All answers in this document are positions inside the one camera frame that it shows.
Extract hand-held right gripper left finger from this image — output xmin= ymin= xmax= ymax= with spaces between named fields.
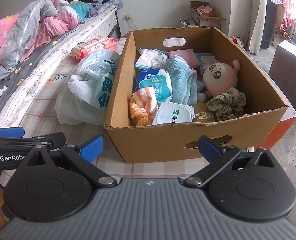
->
xmin=17 ymin=134 xmax=104 ymax=188

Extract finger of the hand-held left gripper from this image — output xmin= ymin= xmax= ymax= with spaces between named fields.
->
xmin=0 ymin=127 xmax=25 ymax=138
xmin=0 ymin=133 xmax=66 ymax=153

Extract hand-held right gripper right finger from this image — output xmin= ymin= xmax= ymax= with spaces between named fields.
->
xmin=184 ymin=135 xmax=279 ymax=188

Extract large cardboard box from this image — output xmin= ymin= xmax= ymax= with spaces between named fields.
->
xmin=104 ymin=26 xmax=289 ymax=164

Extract blue wet wipes pack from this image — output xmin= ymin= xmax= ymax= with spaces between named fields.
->
xmin=134 ymin=69 xmax=173 ymax=103

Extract pink scouring cloth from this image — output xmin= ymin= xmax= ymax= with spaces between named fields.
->
xmin=167 ymin=49 xmax=201 ymax=69

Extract gold packet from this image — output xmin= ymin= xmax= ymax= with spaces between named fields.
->
xmin=190 ymin=102 xmax=222 ymax=123

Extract green scrunchie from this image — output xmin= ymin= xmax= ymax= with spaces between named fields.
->
xmin=207 ymin=88 xmax=247 ymax=122

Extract white yogurt cup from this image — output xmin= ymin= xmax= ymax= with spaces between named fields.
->
xmin=151 ymin=102 xmax=196 ymax=125

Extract white plastic bag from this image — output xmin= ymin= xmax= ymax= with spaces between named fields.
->
xmin=55 ymin=49 xmax=121 ymax=126

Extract orange striped cloth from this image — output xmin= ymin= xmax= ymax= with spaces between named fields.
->
xmin=129 ymin=86 xmax=158 ymax=127

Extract dark star-print bed sheet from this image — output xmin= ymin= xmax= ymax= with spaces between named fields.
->
xmin=0 ymin=34 xmax=71 ymax=128

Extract pink plush toy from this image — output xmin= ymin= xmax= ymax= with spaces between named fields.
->
xmin=196 ymin=59 xmax=241 ymax=102

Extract light blue towel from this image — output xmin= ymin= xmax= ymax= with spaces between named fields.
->
xmin=166 ymin=56 xmax=204 ymax=105

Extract white mattress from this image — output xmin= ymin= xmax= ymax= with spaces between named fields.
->
xmin=3 ymin=10 xmax=118 ymax=128

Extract light blue packet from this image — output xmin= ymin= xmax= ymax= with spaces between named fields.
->
xmin=194 ymin=53 xmax=218 ymax=70

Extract red wet wipes pack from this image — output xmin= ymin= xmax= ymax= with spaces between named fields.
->
xmin=70 ymin=37 xmax=117 ymax=61

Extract pink and grey quilt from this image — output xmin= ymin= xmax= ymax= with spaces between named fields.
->
xmin=0 ymin=0 xmax=80 ymax=73

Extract dark brown cabinet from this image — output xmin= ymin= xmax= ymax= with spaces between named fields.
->
xmin=268 ymin=40 xmax=296 ymax=120

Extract white and red plush toy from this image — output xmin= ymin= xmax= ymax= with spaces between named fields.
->
xmin=229 ymin=35 xmax=246 ymax=50

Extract open cardboard box pink contents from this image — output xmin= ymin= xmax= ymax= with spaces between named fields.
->
xmin=184 ymin=1 xmax=226 ymax=27

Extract teal pillow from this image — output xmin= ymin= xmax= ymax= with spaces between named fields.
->
xmin=70 ymin=0 xmax=93 ymax=22

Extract beige curtain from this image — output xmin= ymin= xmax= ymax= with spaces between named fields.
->
xmin=249 ymin=0 xmax=273 ymax=54

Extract lavender cloth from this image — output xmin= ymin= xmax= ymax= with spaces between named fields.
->
xmin=89 ymin=0 xmax=123 ymax=18

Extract pink hanging clothes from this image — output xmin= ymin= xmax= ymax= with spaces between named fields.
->
xmin=275 ymin=0 xmax=296 ymax=28

